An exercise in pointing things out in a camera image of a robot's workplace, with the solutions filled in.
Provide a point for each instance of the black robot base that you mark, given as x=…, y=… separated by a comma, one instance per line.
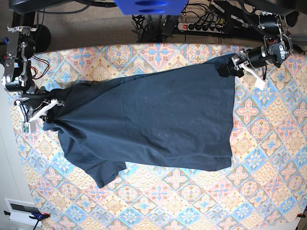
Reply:
x=27, y=6
x=280, y=7

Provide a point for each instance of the dark navy t-shirt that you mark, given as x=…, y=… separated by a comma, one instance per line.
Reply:
x=180, y=118

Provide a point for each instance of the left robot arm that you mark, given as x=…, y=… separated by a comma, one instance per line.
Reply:
x=276, y=48

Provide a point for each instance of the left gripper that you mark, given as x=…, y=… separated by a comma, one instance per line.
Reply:
x=253, y=60

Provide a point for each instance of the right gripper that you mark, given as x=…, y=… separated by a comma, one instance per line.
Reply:
x=36, y=105

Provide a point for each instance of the white power strip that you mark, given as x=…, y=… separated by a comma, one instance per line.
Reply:
x=191, y=27

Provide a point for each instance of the blue orange clamp lower left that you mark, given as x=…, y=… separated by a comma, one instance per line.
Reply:
x=36, y=216

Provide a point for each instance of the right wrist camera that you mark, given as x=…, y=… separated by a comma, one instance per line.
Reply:
x=28, y=127

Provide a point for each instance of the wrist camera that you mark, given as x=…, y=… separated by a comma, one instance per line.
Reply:
x=260, y=84
x=28, y=127

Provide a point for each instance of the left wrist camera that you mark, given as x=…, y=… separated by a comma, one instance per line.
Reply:
x=260, y=84

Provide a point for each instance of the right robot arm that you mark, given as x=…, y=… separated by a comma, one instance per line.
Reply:
x=18, y=79

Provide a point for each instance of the white wall outlet box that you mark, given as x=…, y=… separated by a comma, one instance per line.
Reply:
x=20, y=211

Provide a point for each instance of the orange clamp lower right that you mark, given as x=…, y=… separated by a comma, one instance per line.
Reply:
x=301, y=215

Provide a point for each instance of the black round stool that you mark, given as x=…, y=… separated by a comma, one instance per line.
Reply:
x=42, y=38

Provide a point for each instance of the patterned colourful tablecloth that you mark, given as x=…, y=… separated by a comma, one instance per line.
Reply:
x=265, y=186

